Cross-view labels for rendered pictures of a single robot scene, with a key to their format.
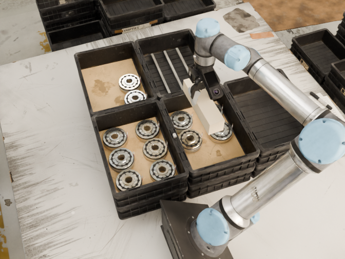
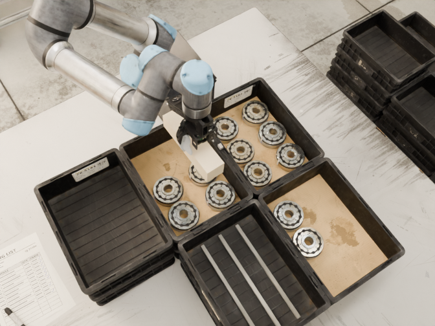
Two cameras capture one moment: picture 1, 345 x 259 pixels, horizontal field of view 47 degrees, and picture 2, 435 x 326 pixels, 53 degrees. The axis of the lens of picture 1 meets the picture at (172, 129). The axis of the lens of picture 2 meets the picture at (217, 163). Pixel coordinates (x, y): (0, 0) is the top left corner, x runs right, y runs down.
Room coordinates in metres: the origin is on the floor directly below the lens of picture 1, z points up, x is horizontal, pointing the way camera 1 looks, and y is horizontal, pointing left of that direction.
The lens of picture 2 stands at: (1.64, -0.24, 2.24)
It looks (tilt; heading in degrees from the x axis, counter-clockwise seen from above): 62 degrees down; 163
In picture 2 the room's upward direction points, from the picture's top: 5 degrees clockwise
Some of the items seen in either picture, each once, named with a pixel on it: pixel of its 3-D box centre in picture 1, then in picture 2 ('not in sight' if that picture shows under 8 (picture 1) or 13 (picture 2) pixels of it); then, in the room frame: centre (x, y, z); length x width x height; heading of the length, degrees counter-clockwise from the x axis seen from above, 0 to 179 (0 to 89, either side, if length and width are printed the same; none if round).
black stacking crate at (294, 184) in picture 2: (115, 84); (325, 230); (1.26, 0.27, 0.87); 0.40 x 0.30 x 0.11; 20
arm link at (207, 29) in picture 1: (207, 37); (195, 84); (0.99, -0.11, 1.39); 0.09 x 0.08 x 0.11; 44
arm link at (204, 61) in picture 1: (204, 55); (197, 103); (0.99, -0.10, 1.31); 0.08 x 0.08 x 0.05
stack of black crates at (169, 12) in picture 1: (183, 18); not in sight; (2.47, -0.07, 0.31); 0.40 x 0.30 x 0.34; 113
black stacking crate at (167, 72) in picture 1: (175, 69); (250, 278); (1.36, -0.01, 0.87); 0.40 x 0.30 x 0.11; 20
